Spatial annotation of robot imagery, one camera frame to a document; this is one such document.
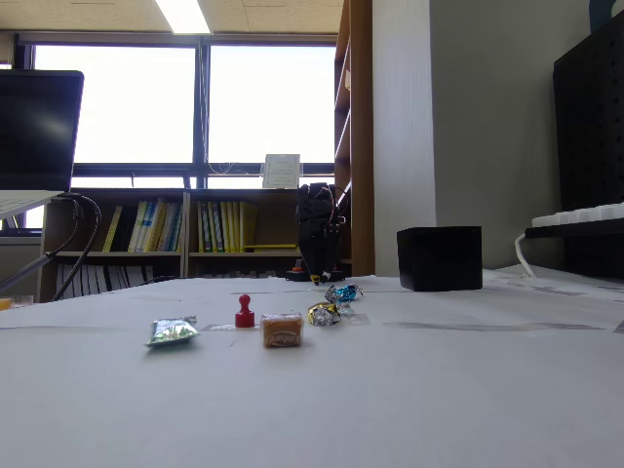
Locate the blue foil wrapped candy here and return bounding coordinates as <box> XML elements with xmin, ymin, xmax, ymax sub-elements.
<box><xmin>325</xmin><ymin>284</ymin><xmax>366</xmax><ymax>304</ymax></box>

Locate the flat yellow book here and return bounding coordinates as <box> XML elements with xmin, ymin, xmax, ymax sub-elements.
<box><xmin>243</xmin><ymin>243</ymin><xmax>303</xmax><ymax>253</ymax></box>

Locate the black laptop cable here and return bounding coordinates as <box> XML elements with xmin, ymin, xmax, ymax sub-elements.
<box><xmin>51</xmin><ymin>194</ymin><xmax>103</xmax><ymax>302</ymax></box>

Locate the orange wrapped caramel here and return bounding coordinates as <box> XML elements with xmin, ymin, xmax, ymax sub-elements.
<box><xmin>259</xmin><ymin>311</ymin><xmax>307</xmax><ymax>350</ymax></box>

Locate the gold foil wrapped candy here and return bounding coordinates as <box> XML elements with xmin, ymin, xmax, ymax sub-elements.
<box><xmin>306</xmin><ymin>300</ymin><xmax>352</xmax><ymax>329</ymax></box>

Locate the black tray under strip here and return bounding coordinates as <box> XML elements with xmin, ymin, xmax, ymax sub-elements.
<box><xmin>525</xmin><ymin>217</ymin><xmax>624</xmax><ymax>240</ymax></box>

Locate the white paper table cover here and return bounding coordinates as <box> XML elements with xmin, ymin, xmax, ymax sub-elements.
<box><xmin>0</xmin><ymin>265</ymin><xmax>624</xmax><ymax>468</ymax></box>

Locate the black pegboard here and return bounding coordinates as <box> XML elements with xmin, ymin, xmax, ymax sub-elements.
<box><xmin>553</xmin><ymin>9</ymin><xmax>624</xmax><ymax>280</ymax></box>

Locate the white power strip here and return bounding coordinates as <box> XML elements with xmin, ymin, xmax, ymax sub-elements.
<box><xmin>530</xmin><ymin>202</ymin><xmax>624</xmax><ymax>229</ymax></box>

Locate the dark window frame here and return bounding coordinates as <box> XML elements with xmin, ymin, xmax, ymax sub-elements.
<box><xmin>0</xmin><ymin>31</ymin><xmax>338</xmax><ymax>191</ymax></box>

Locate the grey laptop cable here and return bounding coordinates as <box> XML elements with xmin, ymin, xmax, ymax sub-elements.
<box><xmin>0</xmin><ymin>194</ymin><xmax>83</xmax><ymax>293</ymax></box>

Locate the low wooden bookshelf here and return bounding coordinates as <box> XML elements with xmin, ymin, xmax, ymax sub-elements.
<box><xmin>38</xmin><ymin>187</ymin><xmax>353</xmax><ymax>303</ymax></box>

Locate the black laptop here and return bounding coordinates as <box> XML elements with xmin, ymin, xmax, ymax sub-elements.
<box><xmin>0</xmin><ymin>69</ymin><xmax>85</xmax><ymax>220</ymax></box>

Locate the tall wooden bookshelf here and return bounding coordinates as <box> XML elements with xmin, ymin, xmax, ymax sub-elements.
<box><xmin>333</xmin><ymin>0</ymin><xmax>375</xmax><ymax>277</ymax></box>

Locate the leaning yellow book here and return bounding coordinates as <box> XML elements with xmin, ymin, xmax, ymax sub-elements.
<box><xmin>102</xmin><ymin>206</ymin><xmax>124</xmax><ymax>254</ymax></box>

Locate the paper sign in stand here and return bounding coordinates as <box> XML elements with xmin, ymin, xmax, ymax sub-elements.
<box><xmin>261</xmin><ymin>153</ymin><xmax>302</xmax><ymax>190</ymax></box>

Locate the black box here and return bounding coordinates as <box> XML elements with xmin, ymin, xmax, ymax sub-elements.
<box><xmin>396</xmin><ymin>225</ymin><xmax>484</xmax><ymax>293</ymax></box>

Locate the green snack packet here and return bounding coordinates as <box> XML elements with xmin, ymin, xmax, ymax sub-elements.
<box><xmin>144</xmin><ymin>315</ymin><xmax>201</xmax><ymax>350</ymax></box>

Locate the small red candy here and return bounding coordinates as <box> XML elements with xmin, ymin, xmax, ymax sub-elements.
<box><xmin>234</xmin><ymin>293</ymin><xmax>255</xmax><ymax>330</ymax></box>

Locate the white power cable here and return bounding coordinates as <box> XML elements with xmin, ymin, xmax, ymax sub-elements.
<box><xmin>515</xmin><ymin>232</ymin><xmax>538</xmax><ymax>279</ymax></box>

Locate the ceiling light panel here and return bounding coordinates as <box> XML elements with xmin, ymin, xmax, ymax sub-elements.
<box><xmin>154</xmin><ymin>0</ymin><xmax>214</xmax><ymax>35</ymax></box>

